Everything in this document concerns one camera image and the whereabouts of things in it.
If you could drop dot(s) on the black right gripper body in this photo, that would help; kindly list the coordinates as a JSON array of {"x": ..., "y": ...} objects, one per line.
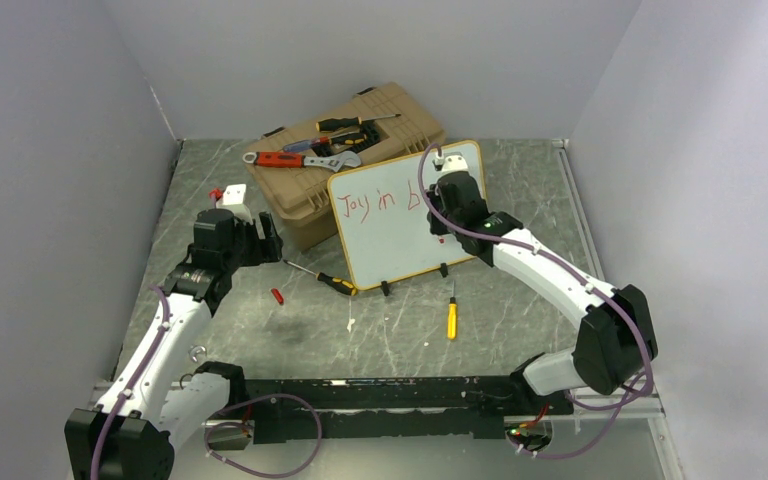
[{"x": 434, "y": 199}]

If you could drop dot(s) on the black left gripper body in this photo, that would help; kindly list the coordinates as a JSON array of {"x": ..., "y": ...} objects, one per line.
[{"x": 247, "y": 247}]

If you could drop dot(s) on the red marker cap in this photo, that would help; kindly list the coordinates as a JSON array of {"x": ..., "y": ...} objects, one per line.
[{"x": 278, "y": 296}]

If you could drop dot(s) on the yellow-framed whiteboard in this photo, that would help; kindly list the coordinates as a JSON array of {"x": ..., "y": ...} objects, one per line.
[{"x": 382, "y": 222}]

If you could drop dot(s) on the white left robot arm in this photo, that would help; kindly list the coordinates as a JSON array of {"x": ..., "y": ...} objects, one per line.
[{"x": 135, "y": 428}]

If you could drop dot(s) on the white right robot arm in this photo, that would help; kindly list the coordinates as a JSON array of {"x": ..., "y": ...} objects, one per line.
[{"x": 615, "y": 337}]

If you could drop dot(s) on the black orange screwdriver on table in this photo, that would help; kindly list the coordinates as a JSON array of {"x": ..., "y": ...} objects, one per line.
[{"x": 337, "y": 284}]

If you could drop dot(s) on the tan plastic toolbox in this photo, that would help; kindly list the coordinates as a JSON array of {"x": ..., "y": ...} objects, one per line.
[{"x": 376, "y": 124}]

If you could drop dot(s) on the blue red screwdriver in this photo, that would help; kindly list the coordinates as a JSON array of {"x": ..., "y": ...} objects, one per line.
[{"x": 307, "y": 144}]

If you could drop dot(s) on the silver open-end wrench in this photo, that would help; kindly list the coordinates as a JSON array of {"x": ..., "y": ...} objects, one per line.
[{"x": 198, "y": 354}]

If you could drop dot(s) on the black yellow tool in toolbox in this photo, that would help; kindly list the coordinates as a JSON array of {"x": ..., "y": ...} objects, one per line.
[{"x": 365, "y": 137}]

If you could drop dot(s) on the black yellow screwdriver on toolbox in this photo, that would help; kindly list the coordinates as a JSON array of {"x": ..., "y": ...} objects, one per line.
[{"x": 334, "y": 124}]

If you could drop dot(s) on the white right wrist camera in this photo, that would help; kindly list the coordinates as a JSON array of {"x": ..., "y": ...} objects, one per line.
[{"x": 452, "y": 163}]

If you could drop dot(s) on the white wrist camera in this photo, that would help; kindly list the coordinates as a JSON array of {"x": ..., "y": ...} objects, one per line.
[
  {"x": 452, "y": 163},
  {"x": 232, "y": 198}
]

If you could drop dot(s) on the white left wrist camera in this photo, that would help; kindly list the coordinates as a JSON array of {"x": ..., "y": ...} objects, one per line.
[{"x": 232, "y": 198}]

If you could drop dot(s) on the red handle adjustable wrench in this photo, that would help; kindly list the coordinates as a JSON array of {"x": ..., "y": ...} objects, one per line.
[{"x": 334, "y": 163}]

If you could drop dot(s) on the yellow handle screwdriver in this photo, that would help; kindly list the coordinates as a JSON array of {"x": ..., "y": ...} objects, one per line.
[{"x": 452, "y": 314}]

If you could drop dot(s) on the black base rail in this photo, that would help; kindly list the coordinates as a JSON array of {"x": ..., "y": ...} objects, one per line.
[{"x": 280, "y": 410}]

